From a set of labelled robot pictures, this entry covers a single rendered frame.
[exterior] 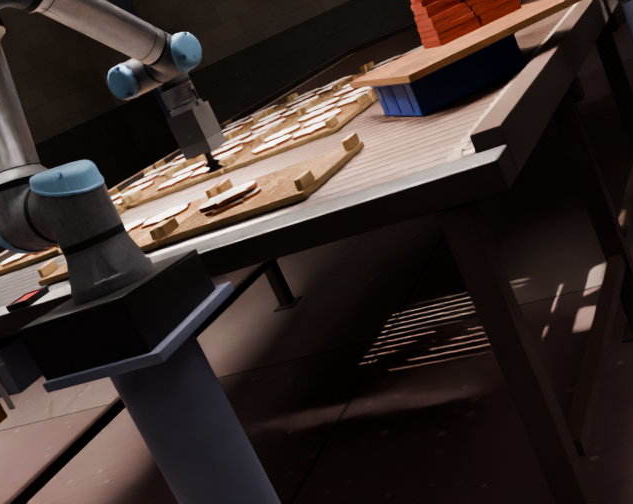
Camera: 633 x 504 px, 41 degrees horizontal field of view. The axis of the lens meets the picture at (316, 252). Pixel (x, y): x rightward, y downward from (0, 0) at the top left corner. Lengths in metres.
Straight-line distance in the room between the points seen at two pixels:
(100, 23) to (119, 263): 0.47
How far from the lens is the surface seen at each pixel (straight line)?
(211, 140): 1.94
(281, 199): 1.78
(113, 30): 1.70
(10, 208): 1.61
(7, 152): 1.63
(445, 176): 1.47
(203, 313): 1.51
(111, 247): 1.50
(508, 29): 2.08
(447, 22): 2.35
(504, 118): 1.55
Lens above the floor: 1.24
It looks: 14 degrees down
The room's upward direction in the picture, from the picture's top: 25 degrees counter-clockwise
